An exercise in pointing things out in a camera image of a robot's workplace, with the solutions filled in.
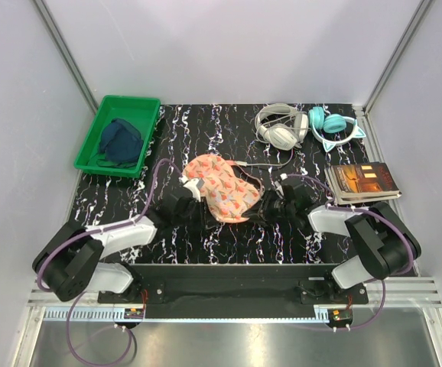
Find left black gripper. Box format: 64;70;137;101
173;196;217;230

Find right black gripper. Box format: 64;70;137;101
242;188;296;227

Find pink mesh laundry bag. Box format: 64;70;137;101
182;154;265;224

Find navy blue bra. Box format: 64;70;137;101
96;118;144;168

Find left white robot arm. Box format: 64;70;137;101
32;189;218;303

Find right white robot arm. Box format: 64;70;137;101
243;184;421;304

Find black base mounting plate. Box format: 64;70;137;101
98;263;369;307

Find white over-ear headphones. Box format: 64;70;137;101
234;103;310;169

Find dark hardcover book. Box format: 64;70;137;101
325;162;401;205

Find teal cat-ear headphones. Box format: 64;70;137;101
307;106;366;153

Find green plastic bin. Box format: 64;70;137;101
74;95;161;178

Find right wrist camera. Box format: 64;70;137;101
275;174;288;197

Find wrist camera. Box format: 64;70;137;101
275;174;288;197
179;176;204;201

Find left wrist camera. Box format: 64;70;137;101
179;176;204;201

